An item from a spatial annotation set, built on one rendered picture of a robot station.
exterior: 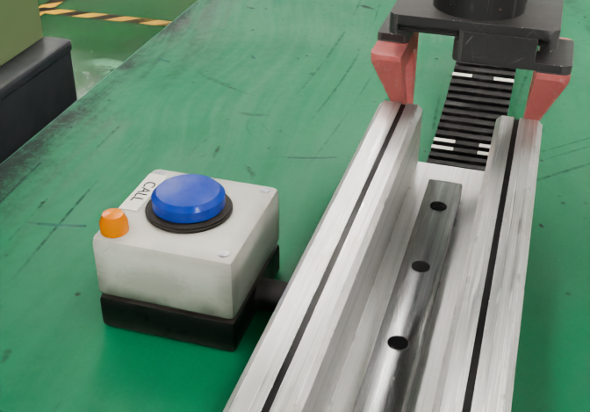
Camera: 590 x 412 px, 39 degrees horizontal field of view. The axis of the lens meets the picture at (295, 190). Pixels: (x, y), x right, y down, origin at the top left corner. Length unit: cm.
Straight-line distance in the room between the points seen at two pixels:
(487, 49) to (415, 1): 6
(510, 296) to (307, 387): 10
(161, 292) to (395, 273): 12
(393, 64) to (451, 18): 5
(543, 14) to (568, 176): 15
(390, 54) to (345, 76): 24
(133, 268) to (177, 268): 3
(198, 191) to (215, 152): 20
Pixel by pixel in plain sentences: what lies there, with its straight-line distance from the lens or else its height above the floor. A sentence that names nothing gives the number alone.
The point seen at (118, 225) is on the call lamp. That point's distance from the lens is 44.
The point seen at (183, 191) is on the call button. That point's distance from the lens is 45.
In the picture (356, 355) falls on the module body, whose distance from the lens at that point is 39.
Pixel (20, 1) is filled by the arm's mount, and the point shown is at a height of 83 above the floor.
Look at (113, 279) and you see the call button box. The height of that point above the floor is 81.
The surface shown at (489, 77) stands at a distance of 72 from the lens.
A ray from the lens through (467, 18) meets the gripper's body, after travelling 53.
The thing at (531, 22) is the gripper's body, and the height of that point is 92.
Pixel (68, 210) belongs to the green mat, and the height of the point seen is 78.
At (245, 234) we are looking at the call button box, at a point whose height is 84.
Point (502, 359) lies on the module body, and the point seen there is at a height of 86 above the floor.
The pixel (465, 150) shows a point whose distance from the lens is 64.
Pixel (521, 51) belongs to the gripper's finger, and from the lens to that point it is 52.
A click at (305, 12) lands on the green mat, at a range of 94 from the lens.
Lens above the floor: 109
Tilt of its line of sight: 31 degrees down
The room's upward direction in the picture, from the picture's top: straight up
